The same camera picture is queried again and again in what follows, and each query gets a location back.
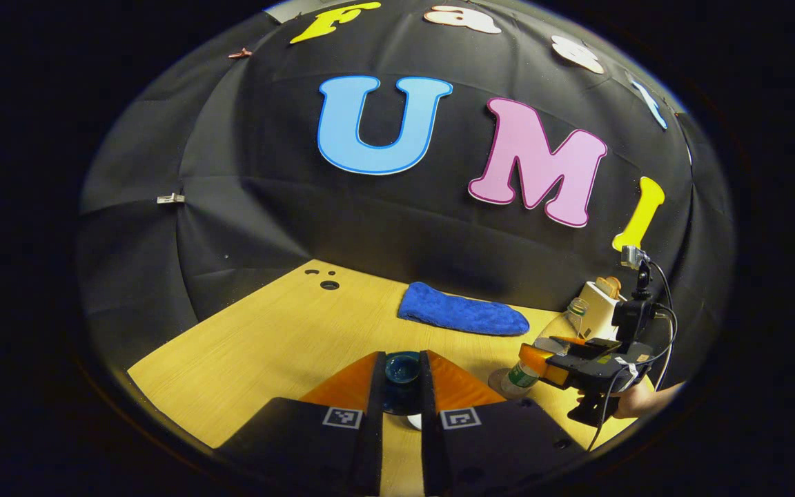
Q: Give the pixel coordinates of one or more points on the clear plastic water bottle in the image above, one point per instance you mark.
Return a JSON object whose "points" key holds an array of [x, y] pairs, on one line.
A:
{"points": [[523, 376]]}

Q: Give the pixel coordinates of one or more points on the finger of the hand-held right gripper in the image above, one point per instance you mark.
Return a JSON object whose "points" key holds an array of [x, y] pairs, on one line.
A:
{"points": [[587, 344], [546, 366]]}

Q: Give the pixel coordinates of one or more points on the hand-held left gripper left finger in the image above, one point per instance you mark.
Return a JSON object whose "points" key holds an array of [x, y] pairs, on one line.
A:
{"points": [[373, 428]]}

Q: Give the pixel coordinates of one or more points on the white teacup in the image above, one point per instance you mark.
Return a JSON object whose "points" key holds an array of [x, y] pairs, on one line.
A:
{"points": [[414, 421]]}

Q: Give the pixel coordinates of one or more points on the copper clip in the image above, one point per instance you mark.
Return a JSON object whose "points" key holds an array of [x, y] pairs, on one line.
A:
{"points": [[240, 52]]}

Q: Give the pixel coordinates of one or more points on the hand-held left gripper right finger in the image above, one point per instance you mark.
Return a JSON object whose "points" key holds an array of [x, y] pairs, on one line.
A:
{"points": [[428, 428]]}

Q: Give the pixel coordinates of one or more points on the white toaster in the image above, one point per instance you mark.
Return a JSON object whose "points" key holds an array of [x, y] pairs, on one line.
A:
{"points": [[599, 314]]}

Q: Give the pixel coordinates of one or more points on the silver clip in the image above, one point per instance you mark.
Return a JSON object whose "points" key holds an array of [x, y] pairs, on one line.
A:
{"points": [[170, 199]]}

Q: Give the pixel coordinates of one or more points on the black backdrop cloth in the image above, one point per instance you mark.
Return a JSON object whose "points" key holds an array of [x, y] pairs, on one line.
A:
{"points": [[370, 221]]}

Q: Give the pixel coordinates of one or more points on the blue towel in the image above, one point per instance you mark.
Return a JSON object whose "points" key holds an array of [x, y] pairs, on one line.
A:
{"points": [[459, 314]]}

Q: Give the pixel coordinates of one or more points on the toasted bread slice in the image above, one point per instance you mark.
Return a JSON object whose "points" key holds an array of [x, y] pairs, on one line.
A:
{"points": [[609, 286]]}

